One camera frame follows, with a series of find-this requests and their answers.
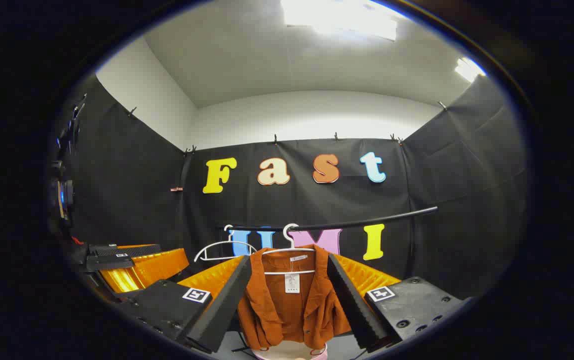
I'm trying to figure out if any white plastic clothes hanger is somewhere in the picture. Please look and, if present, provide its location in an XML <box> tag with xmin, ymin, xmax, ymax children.
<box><xmin>193</xmin><ymin>224</ymin><xmax>259</xmax><ymax>263</ymax></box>
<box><xmin>262</xmin><ymin>223</ymin><xmax>317</xmax><ymax>276</ymax></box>

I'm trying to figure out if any pink white laundry hamper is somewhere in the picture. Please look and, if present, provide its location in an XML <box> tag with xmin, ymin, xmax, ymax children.
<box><xmin>251</xmin><ymin>340</ymin><xmax>329</xmax><ymax>360</ymax></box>

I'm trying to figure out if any black clothes rail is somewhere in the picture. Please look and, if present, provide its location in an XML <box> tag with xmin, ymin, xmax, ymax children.
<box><xmin>217</xmin><ymin>206</ymin><xmax>439</xmax><ymax>232</ymax></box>

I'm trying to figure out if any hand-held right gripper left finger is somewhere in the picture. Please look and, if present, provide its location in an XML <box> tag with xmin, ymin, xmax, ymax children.
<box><xmin>116</xmin><ymin>255</ymin><xmax>253</xmax><ymax>355</ymax></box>

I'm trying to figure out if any small ceiling light panel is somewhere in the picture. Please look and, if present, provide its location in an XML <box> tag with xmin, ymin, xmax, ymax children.
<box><xmin>454</xmin><ymin>56</ymin><xmax>487</xmax><ymax>83</ymax></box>

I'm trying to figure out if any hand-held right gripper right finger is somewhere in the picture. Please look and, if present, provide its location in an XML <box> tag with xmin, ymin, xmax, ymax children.
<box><xmin>326</xmin><ymin>253</ymin><xmax>471</xmax><ymax>352</ymax></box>

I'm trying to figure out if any large ceiling light panel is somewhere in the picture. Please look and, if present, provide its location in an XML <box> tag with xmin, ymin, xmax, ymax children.
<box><xmin>281</xmin><ymin>0</ymin><xmax>399</xmax><ymax>41</ymax></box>

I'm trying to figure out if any orange-brown corduroy shirt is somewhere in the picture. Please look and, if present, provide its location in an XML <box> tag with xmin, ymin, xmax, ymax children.
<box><xmin>237</xmin><ymin>244</ymin><xmax>352</xmax><ymax>351</ymax></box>

